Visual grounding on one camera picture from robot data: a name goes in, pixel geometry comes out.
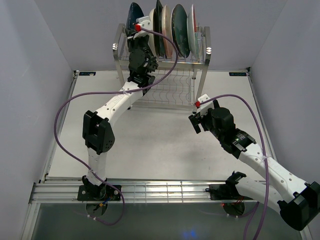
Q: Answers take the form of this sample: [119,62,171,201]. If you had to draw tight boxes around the left corner table label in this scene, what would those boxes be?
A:
[79,71,96,76]

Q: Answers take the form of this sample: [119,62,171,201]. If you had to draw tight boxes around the green square plate dark rim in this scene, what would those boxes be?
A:
[153,0,165,57]

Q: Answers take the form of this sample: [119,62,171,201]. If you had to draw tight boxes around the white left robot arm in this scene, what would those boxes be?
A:
[82,30,158,200]

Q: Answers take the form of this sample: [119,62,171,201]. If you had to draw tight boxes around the cream round plate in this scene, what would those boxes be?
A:
[148,8,158,57]

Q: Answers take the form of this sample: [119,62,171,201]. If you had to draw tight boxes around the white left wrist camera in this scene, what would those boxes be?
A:
[133,16,153,39]

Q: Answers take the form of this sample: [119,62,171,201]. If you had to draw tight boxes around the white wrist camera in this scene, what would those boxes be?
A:
[194,94,214,117]
[133,16,153,39]

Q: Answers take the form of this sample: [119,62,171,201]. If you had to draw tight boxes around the two-tier steel dish rack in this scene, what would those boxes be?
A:
[112,23,212,111]

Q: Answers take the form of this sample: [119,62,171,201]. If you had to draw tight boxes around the corner table label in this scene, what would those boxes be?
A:
[229,72,247,77]
[79,71,96,76]

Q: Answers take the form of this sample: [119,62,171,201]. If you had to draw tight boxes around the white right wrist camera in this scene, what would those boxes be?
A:
[194,94,214,117]

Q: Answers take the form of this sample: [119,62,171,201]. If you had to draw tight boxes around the cream and pink plate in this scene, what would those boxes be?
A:
[161,5,173,59]

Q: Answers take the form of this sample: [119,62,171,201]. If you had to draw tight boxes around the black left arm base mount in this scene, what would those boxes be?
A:
[77,185,122,202]

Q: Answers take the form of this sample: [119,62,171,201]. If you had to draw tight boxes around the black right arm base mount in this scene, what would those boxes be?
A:
[205,183,241,200]

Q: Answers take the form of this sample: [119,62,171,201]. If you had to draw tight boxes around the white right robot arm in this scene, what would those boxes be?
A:
[189,95,320,231]

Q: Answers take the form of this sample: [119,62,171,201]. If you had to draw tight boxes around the right corner table label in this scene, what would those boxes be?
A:
[229,72,247,77]

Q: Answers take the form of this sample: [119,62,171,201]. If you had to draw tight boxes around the dark blue leaf-shaped dish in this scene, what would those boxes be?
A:
[126,2,144,30]

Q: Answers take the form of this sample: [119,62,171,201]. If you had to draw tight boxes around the red and teal floral plate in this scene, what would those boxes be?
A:
[187,4,199,60]

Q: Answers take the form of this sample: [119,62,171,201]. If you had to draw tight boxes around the dark teal floral plate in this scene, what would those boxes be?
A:
[171,4,191,59]

